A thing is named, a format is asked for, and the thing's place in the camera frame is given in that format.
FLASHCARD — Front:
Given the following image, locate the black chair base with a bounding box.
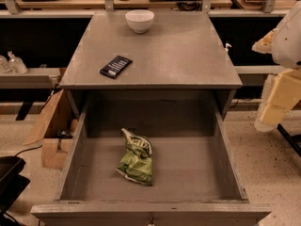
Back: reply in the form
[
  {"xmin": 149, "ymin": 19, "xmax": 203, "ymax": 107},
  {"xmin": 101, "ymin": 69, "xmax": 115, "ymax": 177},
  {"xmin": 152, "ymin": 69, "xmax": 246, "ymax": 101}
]
[{"xmin": 0, "ymin": 156, "xmax": 30, "ymax": 226}]

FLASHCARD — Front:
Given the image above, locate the open grey top drawer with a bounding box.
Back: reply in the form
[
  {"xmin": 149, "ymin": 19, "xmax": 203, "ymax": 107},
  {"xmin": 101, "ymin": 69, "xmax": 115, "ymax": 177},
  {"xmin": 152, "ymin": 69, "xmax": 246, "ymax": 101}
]
[{"xmin": 32, "ymin": 91, "xmax": 270, "ymax": 226}]

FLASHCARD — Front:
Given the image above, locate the white pump dispenser top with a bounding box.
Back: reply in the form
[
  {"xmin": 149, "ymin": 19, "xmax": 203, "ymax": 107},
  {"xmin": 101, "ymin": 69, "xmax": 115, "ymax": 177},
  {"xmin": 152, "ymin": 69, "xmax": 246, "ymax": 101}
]
[{"xmin": 225, "ymin": 42, "xmax": 232, "ymax": 52}]

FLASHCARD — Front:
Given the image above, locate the green jalapeno chip bag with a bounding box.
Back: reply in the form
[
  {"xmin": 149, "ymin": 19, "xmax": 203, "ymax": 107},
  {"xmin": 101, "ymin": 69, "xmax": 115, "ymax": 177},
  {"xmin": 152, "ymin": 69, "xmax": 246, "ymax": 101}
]
[{"xmin": 116, "ymin": 128, "xmax": 152, "ymax": 186}]

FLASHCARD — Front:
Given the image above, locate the black floor cable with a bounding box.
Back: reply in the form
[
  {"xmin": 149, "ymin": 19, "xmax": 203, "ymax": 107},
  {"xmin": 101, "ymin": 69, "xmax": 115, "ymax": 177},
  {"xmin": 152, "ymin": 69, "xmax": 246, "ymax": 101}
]
[{"xmin": 13, "ymin": 144, "xmax": 43, "ymax": 158}]

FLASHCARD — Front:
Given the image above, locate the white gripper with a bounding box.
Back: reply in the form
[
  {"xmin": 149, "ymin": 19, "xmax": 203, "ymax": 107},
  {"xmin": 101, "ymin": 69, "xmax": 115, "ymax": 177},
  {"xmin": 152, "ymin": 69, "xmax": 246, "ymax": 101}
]
[{"xmin": 254, "ymin": 69, "xmax": 301, "ymax": 132}]

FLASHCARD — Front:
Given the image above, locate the white ceramic bowl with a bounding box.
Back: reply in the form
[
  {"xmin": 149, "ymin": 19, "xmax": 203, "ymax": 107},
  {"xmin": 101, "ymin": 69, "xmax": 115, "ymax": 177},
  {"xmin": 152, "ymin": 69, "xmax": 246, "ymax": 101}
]
[{"xmin": 125, "ymin": 9, "xmax": 154, "ymax": 33}]

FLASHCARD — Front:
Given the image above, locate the grey cabinet with counter top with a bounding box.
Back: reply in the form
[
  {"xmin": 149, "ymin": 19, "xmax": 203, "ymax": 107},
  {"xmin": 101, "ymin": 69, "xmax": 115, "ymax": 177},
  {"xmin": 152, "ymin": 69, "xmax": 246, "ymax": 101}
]
[{"xmin": 60, "ymin": 9, "xmax": 242, "ymax": 113}]

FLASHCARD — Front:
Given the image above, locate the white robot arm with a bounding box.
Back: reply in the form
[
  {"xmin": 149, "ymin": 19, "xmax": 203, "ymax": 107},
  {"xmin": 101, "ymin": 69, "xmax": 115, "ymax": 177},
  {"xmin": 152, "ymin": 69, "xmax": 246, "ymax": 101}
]
[{"xmin": 252, "ymin": 1, "xmax": 301, "ymax": 132}]

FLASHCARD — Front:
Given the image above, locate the dark blue snack packet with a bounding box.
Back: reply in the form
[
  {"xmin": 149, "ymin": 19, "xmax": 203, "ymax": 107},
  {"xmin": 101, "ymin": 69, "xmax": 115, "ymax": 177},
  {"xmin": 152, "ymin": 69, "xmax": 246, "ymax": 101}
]
[{"xmin": 100, "ymin": 56, "xmax": 132, "ymax": 79}]

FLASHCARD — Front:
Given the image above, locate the open cardboard box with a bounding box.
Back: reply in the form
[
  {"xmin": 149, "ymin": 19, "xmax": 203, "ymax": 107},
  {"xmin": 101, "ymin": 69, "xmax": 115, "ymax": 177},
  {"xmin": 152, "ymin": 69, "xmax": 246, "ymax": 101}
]
[{"xmin": 24, "ymin": 90, "xmax": 78, "ymax": 170}]

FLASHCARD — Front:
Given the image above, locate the clear sanitizer bottle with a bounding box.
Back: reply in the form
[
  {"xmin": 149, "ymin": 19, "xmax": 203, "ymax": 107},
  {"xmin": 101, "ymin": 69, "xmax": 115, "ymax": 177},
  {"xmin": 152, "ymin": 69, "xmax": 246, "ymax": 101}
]
[{"xmin": 8, "ymin": 51, "xmax": 27, "ymax": 74}]

